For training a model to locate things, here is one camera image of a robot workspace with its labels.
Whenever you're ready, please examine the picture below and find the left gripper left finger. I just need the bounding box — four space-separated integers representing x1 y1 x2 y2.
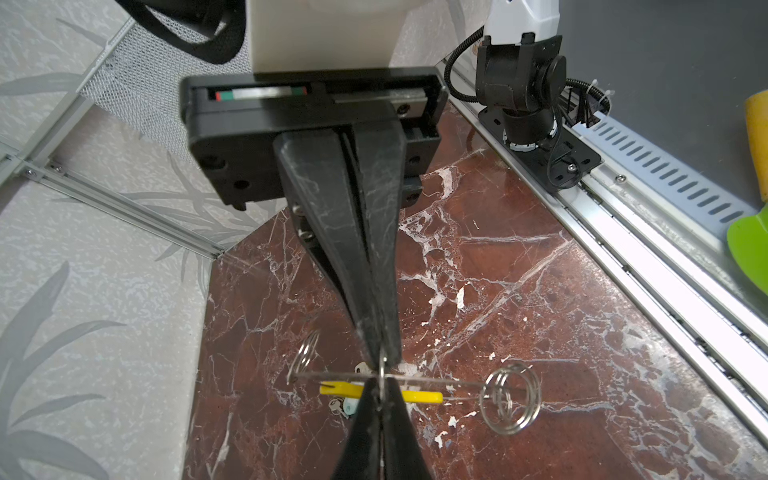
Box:
331 379 382 480

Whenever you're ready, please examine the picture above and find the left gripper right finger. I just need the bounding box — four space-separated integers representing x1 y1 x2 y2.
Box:
380 378 432 480

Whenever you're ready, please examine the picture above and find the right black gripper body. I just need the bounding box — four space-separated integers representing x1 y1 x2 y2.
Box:
179 67 448 210

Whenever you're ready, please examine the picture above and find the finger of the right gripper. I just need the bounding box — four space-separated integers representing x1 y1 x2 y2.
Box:
345 120 406 367
274 129 382 364

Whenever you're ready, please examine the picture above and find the keyring strap with yellow tag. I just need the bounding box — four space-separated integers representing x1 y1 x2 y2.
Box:
285 329 544 437

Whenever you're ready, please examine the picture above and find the green toy shovel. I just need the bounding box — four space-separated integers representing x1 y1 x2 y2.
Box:
727 90 767 293

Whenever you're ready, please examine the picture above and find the white wire mesh basket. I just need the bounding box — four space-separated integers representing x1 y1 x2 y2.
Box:
80 20 251 160

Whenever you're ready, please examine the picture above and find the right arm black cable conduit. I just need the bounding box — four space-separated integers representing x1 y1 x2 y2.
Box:
113 0 248 66

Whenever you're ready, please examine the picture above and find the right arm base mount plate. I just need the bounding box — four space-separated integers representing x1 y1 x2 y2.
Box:
478 108 603 194

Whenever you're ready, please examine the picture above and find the aluminium frame crossbar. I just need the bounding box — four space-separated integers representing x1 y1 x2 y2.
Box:
1 19 224 259

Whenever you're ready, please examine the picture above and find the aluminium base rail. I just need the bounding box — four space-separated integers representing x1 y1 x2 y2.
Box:
437 53 768 445

